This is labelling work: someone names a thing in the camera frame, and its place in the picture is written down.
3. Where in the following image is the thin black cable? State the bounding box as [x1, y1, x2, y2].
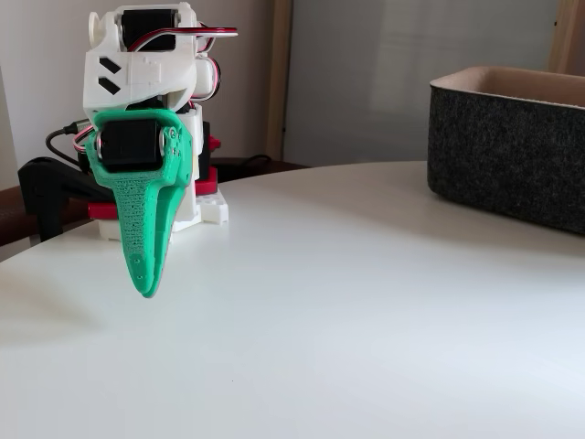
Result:
[228, 154, 274, 168]

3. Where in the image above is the red white black servo cable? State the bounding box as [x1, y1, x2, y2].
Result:
[129, 26, 239, 52]
[194, 38, 224, 102]

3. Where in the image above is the black red clamp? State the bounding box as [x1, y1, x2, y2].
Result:
[16, 155, 115, 243]
[195, 120, 224, 197]

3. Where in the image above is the dark grey felt basket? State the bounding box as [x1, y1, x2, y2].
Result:
[427, 65, 585, 238]

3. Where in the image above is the light wooden post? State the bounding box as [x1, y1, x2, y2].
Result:
[547, 0, 585, 78]

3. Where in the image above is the beige wooden door frame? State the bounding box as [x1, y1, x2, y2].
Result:
[263, 0, 294, 162]

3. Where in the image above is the black usb cable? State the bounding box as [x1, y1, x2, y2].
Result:
[44, 119, 95, 174]

